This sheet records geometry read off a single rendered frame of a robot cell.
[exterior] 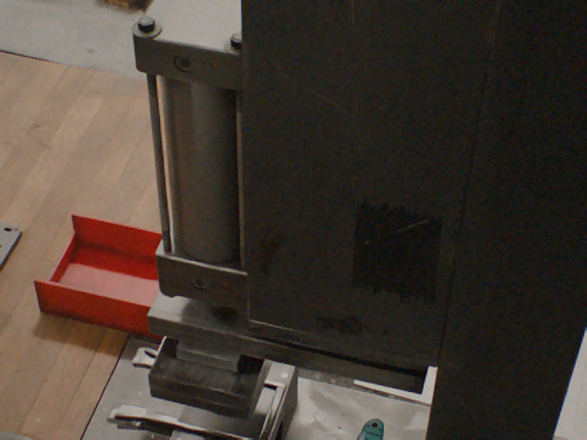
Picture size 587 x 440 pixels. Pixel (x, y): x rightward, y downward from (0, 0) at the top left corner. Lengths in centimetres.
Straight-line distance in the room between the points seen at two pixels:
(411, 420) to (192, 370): 35
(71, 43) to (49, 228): 183
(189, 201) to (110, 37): 243
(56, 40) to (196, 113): 251
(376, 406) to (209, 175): 52
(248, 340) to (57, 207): 59
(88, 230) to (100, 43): 188
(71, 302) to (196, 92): 61
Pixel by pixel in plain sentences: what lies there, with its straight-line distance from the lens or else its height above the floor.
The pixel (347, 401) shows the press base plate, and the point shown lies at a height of 90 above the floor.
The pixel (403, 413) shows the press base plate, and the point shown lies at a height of 90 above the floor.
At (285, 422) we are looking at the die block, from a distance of 133.
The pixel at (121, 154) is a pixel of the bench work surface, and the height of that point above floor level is 90.
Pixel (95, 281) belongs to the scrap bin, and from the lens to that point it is 151.
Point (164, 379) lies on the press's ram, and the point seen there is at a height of 114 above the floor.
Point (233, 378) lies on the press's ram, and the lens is 111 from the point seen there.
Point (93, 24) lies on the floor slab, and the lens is 344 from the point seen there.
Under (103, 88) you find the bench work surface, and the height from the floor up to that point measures 90.
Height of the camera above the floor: 203
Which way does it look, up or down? 46 degrees down
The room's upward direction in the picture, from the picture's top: 1 degrees clockwise
